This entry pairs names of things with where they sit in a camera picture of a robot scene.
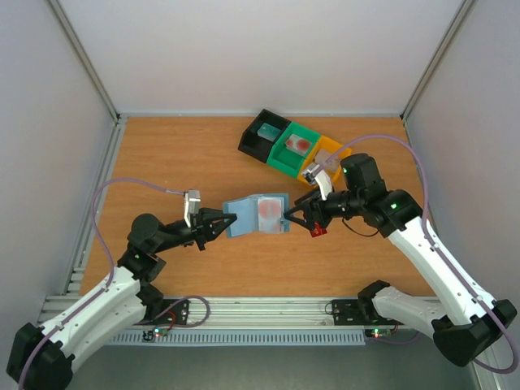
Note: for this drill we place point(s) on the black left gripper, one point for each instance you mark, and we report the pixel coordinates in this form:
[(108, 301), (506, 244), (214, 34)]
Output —
[(202, 224)]

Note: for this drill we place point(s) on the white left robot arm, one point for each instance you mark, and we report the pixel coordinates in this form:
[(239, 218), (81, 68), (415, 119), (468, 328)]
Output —
[(47, 356)]

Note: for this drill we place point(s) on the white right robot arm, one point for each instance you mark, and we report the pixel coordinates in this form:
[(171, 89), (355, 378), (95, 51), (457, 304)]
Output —
[(466, 320)]

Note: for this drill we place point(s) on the teal card in bin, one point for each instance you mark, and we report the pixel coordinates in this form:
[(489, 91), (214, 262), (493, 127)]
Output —
[(268, 132)]

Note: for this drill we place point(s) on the red VIP card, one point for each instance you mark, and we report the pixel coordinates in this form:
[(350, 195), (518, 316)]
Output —
[(318, 230)]

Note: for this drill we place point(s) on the grey slotted cable duct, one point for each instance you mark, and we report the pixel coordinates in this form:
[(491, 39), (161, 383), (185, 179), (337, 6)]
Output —
[(224, 338)]

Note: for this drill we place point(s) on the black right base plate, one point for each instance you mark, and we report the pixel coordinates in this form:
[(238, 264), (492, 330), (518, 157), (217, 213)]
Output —
[(345, 312)]

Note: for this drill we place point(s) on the yellow plastic bin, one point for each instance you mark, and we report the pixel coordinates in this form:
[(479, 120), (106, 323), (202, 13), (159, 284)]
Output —
[(330, 145)]

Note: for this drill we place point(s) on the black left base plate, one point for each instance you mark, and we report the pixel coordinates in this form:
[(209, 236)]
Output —
[(178, 313)]

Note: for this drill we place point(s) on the teal card holder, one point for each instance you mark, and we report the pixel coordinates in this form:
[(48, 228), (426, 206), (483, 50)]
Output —
[(246, 210)]

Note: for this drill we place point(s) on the red patterned card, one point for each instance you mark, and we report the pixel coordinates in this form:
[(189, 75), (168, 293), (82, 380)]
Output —
[(298, 145)]

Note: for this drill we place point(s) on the white VIP card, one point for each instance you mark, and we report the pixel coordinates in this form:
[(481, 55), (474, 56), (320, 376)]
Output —
[(323, 157)]

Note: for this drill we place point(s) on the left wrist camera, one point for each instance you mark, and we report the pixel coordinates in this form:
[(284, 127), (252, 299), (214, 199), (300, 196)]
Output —
[(192, 203)]

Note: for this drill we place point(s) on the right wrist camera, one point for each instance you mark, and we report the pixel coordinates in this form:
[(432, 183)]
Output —
[(315, 174)]

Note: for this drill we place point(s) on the black plastic bin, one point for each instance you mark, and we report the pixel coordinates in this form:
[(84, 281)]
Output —
[(259, 138)]

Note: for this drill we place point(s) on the green plastic bin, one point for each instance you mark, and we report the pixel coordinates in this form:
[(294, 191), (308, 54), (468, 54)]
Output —
[(282, 158)]

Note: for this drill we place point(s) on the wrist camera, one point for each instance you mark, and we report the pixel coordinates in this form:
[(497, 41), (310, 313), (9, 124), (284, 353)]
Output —
[(192, 203), (315, 174)]

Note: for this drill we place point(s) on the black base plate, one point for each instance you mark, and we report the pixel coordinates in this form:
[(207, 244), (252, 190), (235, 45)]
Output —
[(345, 312), (178, 313)]

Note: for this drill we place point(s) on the aluminium front rail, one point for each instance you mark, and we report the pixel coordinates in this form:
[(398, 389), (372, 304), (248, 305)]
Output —
[(308, 312)]

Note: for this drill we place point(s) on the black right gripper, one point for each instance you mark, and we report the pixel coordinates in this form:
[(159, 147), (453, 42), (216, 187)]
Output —
[(313, 211)]

